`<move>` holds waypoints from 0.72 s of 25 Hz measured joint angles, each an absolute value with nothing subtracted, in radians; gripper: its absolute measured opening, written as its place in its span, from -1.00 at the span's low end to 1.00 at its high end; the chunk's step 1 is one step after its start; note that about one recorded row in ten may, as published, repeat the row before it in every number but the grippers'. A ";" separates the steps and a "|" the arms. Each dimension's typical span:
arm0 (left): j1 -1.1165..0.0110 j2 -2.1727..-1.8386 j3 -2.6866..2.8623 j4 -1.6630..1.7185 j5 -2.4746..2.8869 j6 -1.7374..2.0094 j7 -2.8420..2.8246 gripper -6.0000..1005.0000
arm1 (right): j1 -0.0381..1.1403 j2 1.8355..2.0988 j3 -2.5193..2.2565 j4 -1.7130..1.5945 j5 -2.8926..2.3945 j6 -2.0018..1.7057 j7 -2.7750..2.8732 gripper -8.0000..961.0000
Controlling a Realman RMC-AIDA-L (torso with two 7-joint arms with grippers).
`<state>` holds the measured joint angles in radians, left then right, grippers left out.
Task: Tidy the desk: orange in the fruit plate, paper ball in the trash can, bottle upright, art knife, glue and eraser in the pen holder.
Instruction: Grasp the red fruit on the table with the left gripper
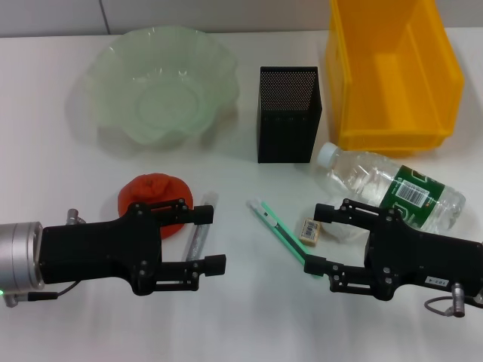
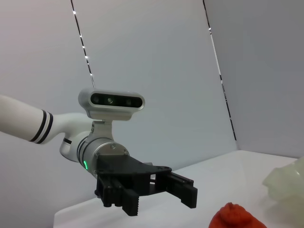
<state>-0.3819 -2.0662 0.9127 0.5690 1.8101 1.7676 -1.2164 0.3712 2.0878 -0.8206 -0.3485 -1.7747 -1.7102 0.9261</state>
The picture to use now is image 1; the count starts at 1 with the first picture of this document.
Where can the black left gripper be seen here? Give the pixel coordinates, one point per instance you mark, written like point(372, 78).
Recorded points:
point(94, 249)

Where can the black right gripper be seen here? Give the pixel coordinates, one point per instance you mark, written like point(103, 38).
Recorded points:
point(426, 256)

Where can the green utility knife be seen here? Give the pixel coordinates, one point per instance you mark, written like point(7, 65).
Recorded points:
point(279, 230)

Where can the clear water bottle green label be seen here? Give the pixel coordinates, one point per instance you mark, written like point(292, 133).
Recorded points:
point(362, 177)

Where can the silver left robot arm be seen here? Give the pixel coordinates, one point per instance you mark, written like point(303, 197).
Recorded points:
point(19, 254)

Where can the beige eraser with barcode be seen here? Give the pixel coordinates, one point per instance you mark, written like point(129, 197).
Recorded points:
point(310, 232)

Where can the black mesh pen holder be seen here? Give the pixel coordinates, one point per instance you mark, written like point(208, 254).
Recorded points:
point(287, 128)

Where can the green glass fruit plate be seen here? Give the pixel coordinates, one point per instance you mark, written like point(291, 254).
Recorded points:
point(158, 94)

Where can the grey metal rod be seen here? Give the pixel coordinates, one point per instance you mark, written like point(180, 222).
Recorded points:
point(200, 237)

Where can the yellow plastic bin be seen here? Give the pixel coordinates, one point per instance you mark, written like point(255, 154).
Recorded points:
point(392, 120)

